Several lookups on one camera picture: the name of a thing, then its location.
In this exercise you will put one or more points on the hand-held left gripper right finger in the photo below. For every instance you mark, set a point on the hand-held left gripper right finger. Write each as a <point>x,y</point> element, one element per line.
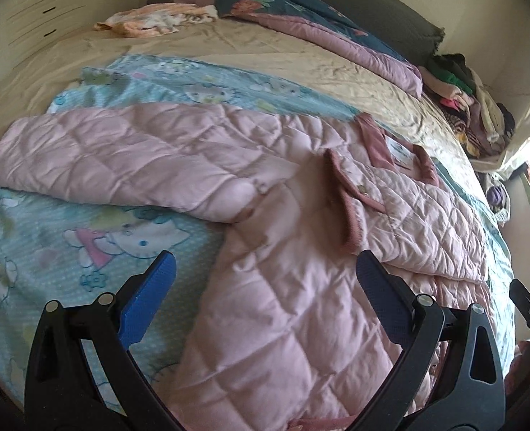
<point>379,289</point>

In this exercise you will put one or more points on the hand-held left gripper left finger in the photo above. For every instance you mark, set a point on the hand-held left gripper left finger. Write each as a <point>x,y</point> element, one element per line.
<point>150,287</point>

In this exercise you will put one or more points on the pink quilted jacket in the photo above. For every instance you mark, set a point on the pink quilted jacket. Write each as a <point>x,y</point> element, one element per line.
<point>269,301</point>

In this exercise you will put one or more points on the fabric basket with clothes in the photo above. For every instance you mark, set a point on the fabric basket with clothes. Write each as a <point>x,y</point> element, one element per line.
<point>498,200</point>

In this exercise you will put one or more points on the pile of mixed clothes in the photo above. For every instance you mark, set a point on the pile of mixed clothes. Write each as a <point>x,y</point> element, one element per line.
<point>467,98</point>

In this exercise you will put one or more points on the cartoon printed blue blanket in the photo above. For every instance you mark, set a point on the cartoon printed blue blanket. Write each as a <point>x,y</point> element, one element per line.
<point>35,242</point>

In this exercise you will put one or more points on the floral dark quilt pink backing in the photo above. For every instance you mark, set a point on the floral dark quilt pink backing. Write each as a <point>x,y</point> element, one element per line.
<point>332,38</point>

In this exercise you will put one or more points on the bed with beige sheet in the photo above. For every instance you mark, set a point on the bed with beige sheet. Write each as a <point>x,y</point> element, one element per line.
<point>256,49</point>

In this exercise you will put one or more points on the peach and white cloth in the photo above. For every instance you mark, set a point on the peach and white cloth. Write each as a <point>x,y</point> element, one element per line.
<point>157,18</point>

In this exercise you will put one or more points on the dark grey headboard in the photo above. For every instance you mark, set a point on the dark grey headboard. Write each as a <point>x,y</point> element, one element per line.
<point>395,13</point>

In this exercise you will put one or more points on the cream wardrobe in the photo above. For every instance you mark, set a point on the cream wardrobe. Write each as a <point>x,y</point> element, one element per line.
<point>44,9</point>

